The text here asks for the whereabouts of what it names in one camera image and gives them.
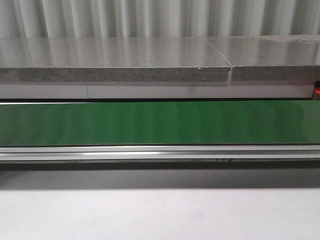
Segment grey stone slab left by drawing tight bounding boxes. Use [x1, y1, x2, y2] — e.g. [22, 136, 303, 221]
[0, 37, 230, 83]

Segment grey stone slab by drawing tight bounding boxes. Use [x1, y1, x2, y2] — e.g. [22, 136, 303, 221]
[0, 37, 230, 83]
[206, 35, 320, 85]

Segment green conveyor belt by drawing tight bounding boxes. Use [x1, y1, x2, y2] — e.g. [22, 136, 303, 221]
[0, 100, 320, 147]

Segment grey stone slab right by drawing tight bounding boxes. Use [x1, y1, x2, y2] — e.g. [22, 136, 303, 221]
[206, 35, 320, 85]

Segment red plastic tray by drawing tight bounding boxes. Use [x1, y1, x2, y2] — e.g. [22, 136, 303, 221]
[313, 81, 320, 100]

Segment white pleated curtain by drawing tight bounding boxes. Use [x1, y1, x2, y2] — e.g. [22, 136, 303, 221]
[0, 0, 320, 38]

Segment aluminium conveyor frame rail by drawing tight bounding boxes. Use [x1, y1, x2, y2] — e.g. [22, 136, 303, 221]
[0, 144, 320, 164]

